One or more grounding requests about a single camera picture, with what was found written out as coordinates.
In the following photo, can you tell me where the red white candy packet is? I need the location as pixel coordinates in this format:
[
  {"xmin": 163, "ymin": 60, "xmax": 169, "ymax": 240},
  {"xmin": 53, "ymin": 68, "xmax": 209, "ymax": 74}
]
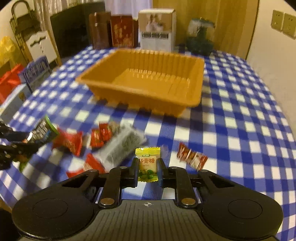
[{"xmin": 177, "ymin": 143, "xmax": 208, "ymax": 171}]

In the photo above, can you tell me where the small red candy packet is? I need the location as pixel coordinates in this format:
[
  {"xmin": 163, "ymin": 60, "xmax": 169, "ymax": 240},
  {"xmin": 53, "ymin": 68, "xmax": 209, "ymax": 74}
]
[{"xmin": 66, "ymin": 153, "xmax": 106, "ymax": 178}]

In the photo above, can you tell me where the yellow green candy packet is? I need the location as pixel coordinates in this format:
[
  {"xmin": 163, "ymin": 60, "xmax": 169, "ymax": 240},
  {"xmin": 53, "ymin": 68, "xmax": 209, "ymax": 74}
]
[{"xmin": 135, "ymin": 147, "xmax": 161, "ymax": 183}]

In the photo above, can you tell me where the grey seaweed snack packet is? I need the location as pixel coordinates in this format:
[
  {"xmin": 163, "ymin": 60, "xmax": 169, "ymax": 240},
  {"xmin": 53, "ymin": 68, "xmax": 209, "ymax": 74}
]
[{"xmin": 93, "ymin": 123, "xmax": 147, "ymax": 171}]

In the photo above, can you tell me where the black green snack bar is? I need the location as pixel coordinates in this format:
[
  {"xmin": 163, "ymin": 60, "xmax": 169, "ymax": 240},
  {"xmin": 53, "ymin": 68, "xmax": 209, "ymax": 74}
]
[{"xmin": 18, "ymin": 115, "xmax": 59, "ymax": 172}]

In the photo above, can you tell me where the red candy packet pair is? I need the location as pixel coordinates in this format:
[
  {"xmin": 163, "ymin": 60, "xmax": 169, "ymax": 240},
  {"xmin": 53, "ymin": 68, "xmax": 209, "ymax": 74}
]
[{"xmin": 90, "ymin": 121, "xmax": 120, "ymax": 149}]

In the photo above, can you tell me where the large red snack packet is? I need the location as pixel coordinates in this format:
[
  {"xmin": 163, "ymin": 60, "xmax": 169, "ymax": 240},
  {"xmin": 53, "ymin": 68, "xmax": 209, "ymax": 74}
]
[{"xmin": 52, "ymin": 128, "xmax": 83, "ymax": 157}]

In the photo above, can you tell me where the red bag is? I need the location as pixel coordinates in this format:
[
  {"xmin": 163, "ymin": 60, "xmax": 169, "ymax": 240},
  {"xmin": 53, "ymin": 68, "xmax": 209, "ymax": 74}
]
[{"xmin": 0, "ymin": 64, "xmax": 24, "ymax": 104}]

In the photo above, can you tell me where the blue milk carton box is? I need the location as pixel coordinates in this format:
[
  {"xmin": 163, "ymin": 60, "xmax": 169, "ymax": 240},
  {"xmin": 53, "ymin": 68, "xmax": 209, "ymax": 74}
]
[{"xmin": 18, "ymin": 56, "xmax": 52, "ymax": 93}]

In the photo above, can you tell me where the blue white checkered tablecloth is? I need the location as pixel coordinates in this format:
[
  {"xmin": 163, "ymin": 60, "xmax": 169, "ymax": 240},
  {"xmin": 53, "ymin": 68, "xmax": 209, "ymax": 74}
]
[{"xmin": 1, "ymin": 47, "xmax": 295, "ymax": 240}]

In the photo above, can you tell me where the yellow plastic bag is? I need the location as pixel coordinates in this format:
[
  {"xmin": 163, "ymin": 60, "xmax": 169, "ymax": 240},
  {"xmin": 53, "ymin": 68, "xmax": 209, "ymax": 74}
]
[{"xmin": 0, "ymin": 36, "xmax": 18, "ymax": 69}]

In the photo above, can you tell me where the orange plastic tray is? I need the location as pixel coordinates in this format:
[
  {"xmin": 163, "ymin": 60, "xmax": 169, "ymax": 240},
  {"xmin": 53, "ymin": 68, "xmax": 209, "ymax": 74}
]
[{"xmin": 76, "ymin": 49, "xmax": 205, "ymax": 116}]

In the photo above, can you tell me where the white wooden chair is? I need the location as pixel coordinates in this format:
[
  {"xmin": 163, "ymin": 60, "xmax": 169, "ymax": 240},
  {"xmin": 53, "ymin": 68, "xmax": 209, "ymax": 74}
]
[{"xmin": 26, "ymin": 31, "xmax": 62, "ymax": 66}]

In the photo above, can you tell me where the black metal rack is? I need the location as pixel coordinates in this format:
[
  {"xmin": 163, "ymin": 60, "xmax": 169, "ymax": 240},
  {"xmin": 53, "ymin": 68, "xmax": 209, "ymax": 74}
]
[{"xmin": 10, "ymin": 1, "xmax": 41, "ymax": 63}]

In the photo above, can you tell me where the pink curtain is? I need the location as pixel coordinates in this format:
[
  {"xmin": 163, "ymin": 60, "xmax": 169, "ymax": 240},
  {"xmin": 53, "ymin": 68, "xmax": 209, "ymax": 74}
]
[{"xmin": 33, "ymin": 0, "xmax": 152, "ymax": 30}]

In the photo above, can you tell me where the green glass jar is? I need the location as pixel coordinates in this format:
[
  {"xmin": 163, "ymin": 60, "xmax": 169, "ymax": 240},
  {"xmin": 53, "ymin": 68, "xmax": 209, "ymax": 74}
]
[{"xmin": 186, "ymin": 18, "xmax": 215, "ymax": 56}]

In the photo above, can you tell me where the brown cylindrical tin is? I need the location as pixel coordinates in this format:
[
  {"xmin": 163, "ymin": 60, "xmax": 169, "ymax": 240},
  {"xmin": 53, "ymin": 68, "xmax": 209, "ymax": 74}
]
[{"xmin": 89, "ymin": 11, "xmax": 112, "ymax": 50}]

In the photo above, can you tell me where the red gift box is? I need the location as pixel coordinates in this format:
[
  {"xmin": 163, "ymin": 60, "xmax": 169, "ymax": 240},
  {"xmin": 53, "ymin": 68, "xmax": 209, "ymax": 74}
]
[{"xmin": 110, "ymin": 15, "xmax": 138, "ymax": 48}]

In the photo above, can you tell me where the white product box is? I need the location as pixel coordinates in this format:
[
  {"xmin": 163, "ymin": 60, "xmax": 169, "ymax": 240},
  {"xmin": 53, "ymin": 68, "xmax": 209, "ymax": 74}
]
[{"xmin": 138, "ymin": 9, "xmax": 177, "ymax": 53}]

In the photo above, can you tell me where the wooden door panel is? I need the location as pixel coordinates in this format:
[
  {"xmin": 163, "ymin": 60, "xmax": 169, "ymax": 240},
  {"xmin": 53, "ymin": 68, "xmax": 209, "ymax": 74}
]
[{"xmin": 152, "ymin": 0, "xmax": 259, "ymax": 59}]

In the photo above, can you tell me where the double wall socket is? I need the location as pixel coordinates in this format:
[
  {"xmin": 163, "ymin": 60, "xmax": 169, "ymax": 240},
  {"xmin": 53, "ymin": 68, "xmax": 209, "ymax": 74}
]
[{"xmin": 271, "ymin": 10, "xmax": 296, "ymax": 39}]

